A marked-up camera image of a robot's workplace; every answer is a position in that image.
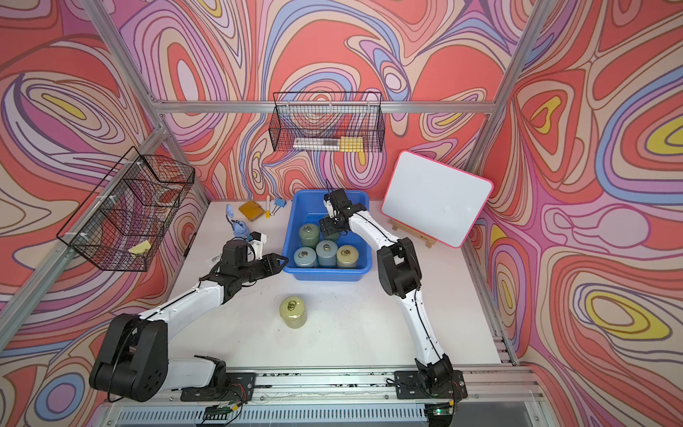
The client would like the white tube in back basket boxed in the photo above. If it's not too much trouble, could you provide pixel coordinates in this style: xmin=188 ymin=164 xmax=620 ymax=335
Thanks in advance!
xmin=293 ymin=137 xmax=341 ymax=151

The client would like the white board pink frame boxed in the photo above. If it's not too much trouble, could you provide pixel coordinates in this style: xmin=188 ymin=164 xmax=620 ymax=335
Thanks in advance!
xmin=382 ymin=151 xmax=494 ymax=248

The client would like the blue plastic basket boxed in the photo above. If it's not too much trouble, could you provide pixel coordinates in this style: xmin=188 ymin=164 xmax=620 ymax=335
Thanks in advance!
xmin=282 ymin=190 xmax=375 ymax=282

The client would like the wooden easel stand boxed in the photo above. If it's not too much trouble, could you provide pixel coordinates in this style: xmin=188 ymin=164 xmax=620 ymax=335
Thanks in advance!
xmin=391 ymin=219 xmax=436 ymax=248

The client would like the blue binder clip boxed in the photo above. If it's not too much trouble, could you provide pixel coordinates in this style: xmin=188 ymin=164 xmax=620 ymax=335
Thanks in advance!
xmin=271 ymin=199 xmax=287 ymax=215

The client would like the yellow item in back basket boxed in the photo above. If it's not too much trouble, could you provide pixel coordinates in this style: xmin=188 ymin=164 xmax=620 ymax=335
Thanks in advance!
xmin=339 ymin=136 xmax=365 ymax=152

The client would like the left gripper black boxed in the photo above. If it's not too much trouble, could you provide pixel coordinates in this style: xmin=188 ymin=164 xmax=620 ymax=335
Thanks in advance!
xmin=235 ymin=253 xmax=288 ymax=286

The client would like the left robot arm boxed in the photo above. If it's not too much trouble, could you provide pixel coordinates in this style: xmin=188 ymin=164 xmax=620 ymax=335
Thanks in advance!
xmin=89 ymin=239 xmax=289 ymax=402

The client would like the black wire basket back wall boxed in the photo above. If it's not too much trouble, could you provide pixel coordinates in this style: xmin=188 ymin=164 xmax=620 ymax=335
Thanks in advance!
xmin=269 ymin=90 xmax=386 ymax=153

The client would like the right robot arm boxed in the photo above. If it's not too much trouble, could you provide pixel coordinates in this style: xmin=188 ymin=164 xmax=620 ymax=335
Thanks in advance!
xmin=319 ymin=200 xmax=466 ymax=401

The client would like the yellow sponge in left basket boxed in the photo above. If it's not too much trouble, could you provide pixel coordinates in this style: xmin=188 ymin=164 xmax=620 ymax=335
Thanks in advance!
xmin=128 ymin=240 xmax=152 ymax=256

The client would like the yellow leather wallet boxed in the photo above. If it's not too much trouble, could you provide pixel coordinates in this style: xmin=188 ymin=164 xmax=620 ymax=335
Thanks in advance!
xmin=238 ymin=200 xmax=266 ymax=222

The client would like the black wire basket left wall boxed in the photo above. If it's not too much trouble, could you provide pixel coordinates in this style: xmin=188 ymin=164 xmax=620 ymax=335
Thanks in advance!
xmin=57 ymin=148 xmax=196 ymax=272

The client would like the black wire basket wall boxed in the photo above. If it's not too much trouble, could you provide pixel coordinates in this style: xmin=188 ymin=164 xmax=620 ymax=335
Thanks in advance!
xmin=57 ymin=148 xmax=196 ymax=272
xmin=269 ymin=90 xmax=386 ymax=153

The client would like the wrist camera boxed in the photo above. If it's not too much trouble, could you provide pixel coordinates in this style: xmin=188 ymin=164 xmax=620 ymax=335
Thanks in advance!
xmin=249 ymin=231 xmax=268 ymax=260
xmin=324 ymin=189 xmax=352 ymax=217

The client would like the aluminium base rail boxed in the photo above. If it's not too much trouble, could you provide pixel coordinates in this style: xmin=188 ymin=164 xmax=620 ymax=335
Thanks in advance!
xmin=89 ymin=365 xmax=558 ymax=426

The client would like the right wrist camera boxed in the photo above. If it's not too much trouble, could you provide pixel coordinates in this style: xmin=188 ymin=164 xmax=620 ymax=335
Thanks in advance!
xmin=324 ymin=189 xmax=352 ymax=217

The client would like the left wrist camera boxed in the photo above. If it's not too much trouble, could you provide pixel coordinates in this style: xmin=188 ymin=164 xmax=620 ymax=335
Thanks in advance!
xmin=249 ymin=231 xmax=268 ymax=260

